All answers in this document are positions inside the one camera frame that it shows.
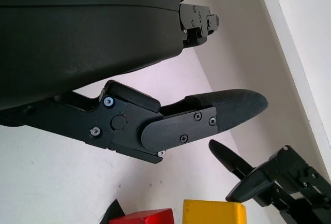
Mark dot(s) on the yellow cube block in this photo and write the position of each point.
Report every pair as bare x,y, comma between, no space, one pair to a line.
214,213

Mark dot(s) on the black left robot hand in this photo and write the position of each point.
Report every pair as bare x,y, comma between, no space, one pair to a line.
77,40

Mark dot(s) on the red cube block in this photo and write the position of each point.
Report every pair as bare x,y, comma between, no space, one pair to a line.
147,217

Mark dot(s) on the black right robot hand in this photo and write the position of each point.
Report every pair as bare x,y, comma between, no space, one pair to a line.
284,177

